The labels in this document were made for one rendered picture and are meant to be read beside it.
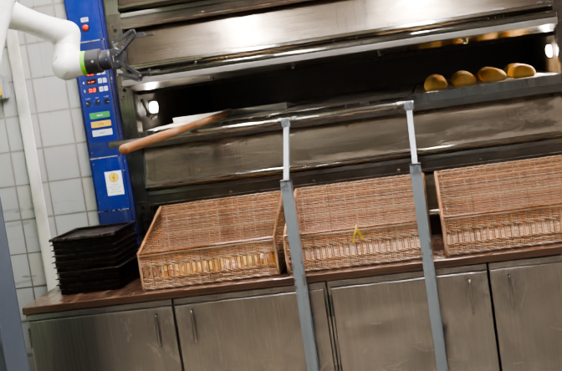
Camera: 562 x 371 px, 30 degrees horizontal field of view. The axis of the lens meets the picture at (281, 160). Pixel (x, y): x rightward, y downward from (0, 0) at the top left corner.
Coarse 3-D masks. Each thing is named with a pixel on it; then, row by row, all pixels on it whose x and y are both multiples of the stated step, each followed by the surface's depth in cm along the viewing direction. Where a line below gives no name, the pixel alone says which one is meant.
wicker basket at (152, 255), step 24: (264, 192) 448; (192, 216) 451; (216, 216) 449; (240, 216) 448; (264, 216) 446; (144, 240) 421; (168, 240) 451; (192, 240) 449; (216, 240) 448; (240, 240) 404; (264, 240) 403; (144, 264) 409; (168, 264) 408; (264, 264) 404; (144, 288) 410
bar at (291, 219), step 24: (264, 120) 410; (288, 120) 407; (312, 120) 408; (408, 120) 397; (120, 144) 418; (288, 144) 402; (288, 168) 394; (288, 192) 388; (288, 216) 389; (432, 264) 383; (432, 288) 384; (432, 312) 385; (312, 336) 392; (432, 336) 386; (312, 360) 393
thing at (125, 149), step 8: (224, 112) 478; (200, 120) 425; (208, 120) 440; (176, 128) 385; (184, 128) 395; (192, 128) 410; (152, 136) 350; (160, 136) 358; (168, 136) 370; (128, 144) 322; (136, 144) 329; (144, 144) 337; (120, 152) 319; (128, 152) 321
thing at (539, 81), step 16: (512, 80) 431; (528, 80) 430; (544, 80) 429; (560, 80) 428; (400, 96) 438; (416, 96) 437; (432, 96) 436; (448, 96) 435; (464, 96) 435; (288, 112) 446; (304, 112) 445
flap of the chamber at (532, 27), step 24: (504, 24) 415; (528, 24) 414; (552, 24) 415; (360, 48) 424; (384, 48) 424; (408, 48) 432; (192, 72) 435; (216, 72) 433; (240, 72) 440; (264, 72) 448
